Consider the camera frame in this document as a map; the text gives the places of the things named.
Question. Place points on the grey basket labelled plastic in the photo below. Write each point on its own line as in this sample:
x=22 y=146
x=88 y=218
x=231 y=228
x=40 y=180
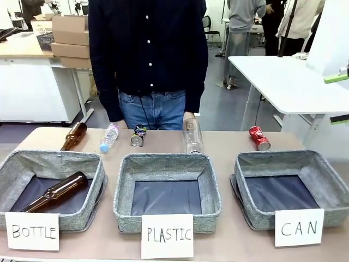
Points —
x=124 y=185

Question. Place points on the grey basket labelled bottle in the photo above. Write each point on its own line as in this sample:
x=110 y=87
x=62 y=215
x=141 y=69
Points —
x=16 y=166

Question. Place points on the black flat device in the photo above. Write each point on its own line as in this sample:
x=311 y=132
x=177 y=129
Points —
x=8 y=33

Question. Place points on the person right forearm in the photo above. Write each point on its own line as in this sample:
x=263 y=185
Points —
x=109 y=90

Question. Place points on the person in grey clothes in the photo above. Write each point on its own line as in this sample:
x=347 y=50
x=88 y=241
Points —
x=241 y=35

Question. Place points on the crushed red drink can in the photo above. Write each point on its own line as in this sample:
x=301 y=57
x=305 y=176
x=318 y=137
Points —
x=259 y=138

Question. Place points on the blue colourful drink can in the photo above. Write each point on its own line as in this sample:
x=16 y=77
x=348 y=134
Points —
x=138 y=136

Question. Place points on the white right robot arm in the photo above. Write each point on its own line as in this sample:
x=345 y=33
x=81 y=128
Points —
x=331 y=32

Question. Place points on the flat cardboard box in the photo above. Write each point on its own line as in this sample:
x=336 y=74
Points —
x=71 y=50
x=76 y=62

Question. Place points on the large open cardboard box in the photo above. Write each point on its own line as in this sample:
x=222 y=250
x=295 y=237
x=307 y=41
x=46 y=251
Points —
x=71 y=31

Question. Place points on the white paper label plastic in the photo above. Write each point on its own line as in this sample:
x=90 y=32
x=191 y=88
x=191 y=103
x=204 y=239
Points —
x=167 y=236

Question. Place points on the white crate with cardboard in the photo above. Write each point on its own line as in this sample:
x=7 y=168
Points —
x=41 y=24

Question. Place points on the white paper label bottle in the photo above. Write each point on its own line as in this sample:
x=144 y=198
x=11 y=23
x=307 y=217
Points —
x=32 y=232

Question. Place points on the white paper label can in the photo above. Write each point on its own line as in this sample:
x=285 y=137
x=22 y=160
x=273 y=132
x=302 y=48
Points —
x=299 y=227

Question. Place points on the black tripod pole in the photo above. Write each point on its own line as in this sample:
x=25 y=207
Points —
x=286 y=30

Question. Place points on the brown glass bottle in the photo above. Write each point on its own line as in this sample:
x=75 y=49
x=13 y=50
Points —
x=74 y=136
x=58 y=191

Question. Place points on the person left hand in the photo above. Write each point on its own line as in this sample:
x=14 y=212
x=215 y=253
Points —
x=189 y=118

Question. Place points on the black mesh basket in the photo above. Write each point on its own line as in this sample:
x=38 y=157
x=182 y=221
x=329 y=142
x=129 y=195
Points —
x=45 y=41

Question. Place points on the person left forearm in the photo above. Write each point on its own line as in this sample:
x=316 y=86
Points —
x=197 y=82

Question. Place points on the person in brown clothes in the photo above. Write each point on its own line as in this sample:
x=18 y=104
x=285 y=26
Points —
x=32 y=9

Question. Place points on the clear plastic bottle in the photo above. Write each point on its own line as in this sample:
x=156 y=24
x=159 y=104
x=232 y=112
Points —
x=193 y=139

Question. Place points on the person in black clothes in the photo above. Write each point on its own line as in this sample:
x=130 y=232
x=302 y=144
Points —
x=274 y=30

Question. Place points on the white table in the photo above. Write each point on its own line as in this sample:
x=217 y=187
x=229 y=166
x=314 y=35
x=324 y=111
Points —
x=283 y=82

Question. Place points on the wooden top office desk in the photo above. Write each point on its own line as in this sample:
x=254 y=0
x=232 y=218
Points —
x=27 y=82

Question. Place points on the black office chair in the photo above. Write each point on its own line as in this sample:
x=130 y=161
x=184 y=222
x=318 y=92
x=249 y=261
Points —
x=212 y=34

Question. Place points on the person in beige jacket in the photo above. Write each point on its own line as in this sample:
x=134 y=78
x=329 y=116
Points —
x=297 y=24

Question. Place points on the grey basket labelled can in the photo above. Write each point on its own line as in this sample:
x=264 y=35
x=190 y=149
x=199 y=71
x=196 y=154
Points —
x=330 y=174

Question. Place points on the plastic bottle with blue cap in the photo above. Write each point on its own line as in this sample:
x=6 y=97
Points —
x=109 y=137

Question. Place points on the person in dark shirt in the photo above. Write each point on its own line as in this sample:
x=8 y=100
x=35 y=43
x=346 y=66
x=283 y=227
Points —
x=147 y=49

